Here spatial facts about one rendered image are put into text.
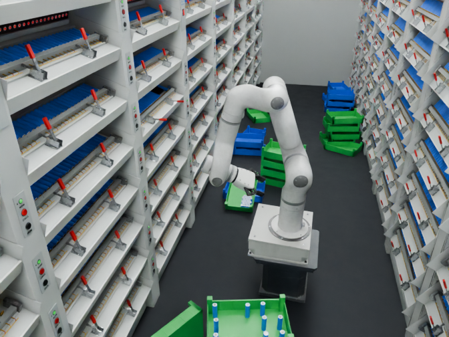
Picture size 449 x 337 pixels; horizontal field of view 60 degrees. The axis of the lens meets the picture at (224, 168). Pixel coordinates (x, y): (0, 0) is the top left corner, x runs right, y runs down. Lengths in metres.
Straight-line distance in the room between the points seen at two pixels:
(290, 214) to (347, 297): 0.62
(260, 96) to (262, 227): 0.75
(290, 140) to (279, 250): 0.58
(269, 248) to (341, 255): 0.70
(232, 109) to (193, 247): 1.15
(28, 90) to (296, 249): 1.39
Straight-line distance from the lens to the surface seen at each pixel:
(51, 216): 1.28
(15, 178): 1.08
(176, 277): 2.35
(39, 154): 1.19
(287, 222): 1.98
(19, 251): 1.14
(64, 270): 1.38
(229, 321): 1.59
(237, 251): 2.50
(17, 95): 1.07
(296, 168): 1.75
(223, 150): 1.72
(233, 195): 2.92
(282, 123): 1.69
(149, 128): 1.82
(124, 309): 2.01
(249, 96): 1.62
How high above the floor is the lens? 1.62
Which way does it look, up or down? 28 degrees down
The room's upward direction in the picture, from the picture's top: straight up
